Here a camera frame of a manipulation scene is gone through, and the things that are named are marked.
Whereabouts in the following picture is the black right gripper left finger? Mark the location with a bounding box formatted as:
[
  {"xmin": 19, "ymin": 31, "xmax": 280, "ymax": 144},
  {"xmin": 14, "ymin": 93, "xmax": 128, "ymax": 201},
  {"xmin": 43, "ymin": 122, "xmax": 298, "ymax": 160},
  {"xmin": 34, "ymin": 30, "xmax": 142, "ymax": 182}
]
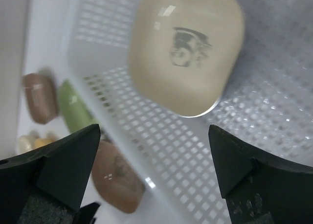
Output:
[{"xmin": 0, "ymin": 124, "xmax": 100, "ymax": 224}]

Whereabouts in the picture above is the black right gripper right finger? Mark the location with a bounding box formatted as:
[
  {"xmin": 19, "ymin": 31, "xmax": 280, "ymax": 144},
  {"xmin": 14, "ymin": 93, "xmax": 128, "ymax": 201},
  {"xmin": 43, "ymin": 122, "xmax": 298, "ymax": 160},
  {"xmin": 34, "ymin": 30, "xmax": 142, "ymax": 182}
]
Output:
[{"xmin": 208, "ymin": 125, "xmax": 313, "ymax": 224}]

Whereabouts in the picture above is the brown plate front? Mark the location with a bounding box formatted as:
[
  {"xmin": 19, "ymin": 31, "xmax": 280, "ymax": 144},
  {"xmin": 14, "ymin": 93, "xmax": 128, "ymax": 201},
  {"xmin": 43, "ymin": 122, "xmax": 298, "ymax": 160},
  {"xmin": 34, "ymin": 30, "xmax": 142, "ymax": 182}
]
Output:
[{"xmin": 91, "ymin": 140, "xmax": 145, "ymax": 214}]

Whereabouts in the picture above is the brown plate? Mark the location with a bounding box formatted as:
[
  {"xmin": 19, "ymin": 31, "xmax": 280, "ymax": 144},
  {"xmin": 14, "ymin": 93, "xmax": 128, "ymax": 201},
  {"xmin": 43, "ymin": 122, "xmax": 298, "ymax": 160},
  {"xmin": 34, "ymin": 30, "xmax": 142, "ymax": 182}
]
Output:
[
  {"xmin": 91, "ymin": 140, "xmax": 145, "ymax": 214},
  {"xmin": 22, "ymin": 73, "xmax": 58, "ymax": 125}
]

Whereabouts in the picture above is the cream plate front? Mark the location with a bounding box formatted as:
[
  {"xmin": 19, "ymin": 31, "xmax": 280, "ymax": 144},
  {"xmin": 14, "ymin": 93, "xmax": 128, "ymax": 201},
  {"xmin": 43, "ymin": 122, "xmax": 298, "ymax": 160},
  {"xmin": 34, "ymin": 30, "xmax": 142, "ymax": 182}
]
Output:
[{"xmin": 128, "ymin": 0, "xmax": 245, "ymax": 118}]

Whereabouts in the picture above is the cream plate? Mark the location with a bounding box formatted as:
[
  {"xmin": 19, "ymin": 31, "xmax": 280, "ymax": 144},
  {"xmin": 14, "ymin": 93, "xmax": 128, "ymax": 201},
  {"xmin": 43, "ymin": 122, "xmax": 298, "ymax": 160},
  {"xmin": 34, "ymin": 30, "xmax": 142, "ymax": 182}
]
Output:
[
  {"xmin": 17, "ymin": 135, "xmax": 36, "ymax": 154},
  {"xmin": 128, "ymin": 0, "xmax": 245, "ymax": 118}
]

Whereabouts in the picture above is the clear plastic bin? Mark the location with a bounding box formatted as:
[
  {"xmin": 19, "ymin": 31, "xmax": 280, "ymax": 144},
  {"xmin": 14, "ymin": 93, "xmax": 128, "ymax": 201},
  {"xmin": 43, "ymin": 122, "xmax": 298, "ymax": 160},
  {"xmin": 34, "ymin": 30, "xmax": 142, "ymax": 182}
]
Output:
[{"xmin": 25, "ymin": 0, "xmax": 313, "ymax": 224}]

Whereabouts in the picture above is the yellow plate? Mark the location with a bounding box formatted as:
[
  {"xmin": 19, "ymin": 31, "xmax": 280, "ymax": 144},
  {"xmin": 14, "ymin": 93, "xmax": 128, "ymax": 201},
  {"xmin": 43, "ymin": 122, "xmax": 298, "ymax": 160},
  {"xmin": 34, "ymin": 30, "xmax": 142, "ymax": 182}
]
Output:
[{"xmin": 33, "ymin": 132, "xmax": 60, "ymax": 149}]

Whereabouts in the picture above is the cream plate back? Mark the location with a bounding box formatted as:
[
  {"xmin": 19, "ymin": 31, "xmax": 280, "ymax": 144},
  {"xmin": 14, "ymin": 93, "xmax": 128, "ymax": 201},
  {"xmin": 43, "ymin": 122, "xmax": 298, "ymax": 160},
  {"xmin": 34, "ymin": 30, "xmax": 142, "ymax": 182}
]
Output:
[{"xmin": 17, "ymin": 135, "xmax": 36, "ymax": 154}]

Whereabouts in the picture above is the green plate right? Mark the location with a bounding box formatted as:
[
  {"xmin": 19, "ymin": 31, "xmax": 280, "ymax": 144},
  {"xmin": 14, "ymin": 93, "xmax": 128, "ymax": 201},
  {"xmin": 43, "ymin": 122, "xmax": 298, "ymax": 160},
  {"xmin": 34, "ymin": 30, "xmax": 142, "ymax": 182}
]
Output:
[{"xmin": 57, "ymin": 79, "xmax": 99, "ymax": 134}]

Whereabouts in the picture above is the brown plate back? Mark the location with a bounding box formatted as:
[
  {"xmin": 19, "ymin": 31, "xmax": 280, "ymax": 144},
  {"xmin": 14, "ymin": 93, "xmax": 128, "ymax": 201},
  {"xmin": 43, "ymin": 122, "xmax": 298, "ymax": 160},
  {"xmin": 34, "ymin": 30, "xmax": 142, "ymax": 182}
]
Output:
[{"xmin": 22, "ymin": 73, "xmax": 58, "ymax": 125}]

